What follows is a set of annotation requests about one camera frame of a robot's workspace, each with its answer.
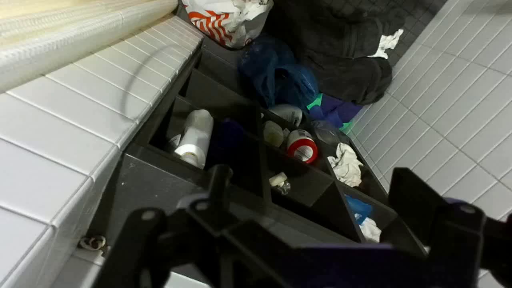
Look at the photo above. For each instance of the red and white can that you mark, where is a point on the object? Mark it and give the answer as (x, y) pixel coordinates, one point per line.
(302, 146)

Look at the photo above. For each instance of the blue plastic bag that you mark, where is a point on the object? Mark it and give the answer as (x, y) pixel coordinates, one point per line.
(277, 74)

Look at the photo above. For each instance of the metal wall bracket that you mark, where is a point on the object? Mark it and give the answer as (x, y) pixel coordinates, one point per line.
(93, 244)

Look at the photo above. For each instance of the small white jar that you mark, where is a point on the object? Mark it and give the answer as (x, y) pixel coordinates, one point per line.
(272, 135)

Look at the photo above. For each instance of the grey lidded jar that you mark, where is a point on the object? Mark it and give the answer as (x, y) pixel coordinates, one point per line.
(288, 113)

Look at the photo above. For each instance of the crumpled white tissue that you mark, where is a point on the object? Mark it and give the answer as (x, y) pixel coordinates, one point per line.
(346, 165)
(370, 231)

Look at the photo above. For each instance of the small white crumpled scrap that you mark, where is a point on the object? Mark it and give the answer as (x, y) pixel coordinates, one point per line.
(280, 183)

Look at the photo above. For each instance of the black clothing pile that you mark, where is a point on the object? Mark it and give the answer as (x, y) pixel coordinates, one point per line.
(330, 33)

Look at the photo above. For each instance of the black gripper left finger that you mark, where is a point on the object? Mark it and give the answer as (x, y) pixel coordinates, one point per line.
(219, 186)

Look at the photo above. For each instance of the white paper scrap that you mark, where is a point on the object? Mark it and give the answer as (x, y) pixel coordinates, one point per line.
(386, 45)

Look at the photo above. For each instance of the blue container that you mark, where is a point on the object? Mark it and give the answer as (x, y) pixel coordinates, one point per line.
(355, 209)

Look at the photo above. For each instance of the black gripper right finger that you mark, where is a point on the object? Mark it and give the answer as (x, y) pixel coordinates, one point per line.
(418, 205)

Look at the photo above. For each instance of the purple blue cloth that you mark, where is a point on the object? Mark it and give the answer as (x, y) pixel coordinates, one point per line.
(333, 109)

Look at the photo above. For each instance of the white lotion bottle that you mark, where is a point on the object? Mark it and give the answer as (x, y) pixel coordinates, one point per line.
(194, 137)

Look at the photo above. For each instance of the black cubby shelf unit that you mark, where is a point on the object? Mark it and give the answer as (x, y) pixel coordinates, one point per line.
(154, 186)

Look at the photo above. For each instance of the orange and white plastic bag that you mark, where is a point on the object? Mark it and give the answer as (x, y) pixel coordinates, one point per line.
(224, 25)

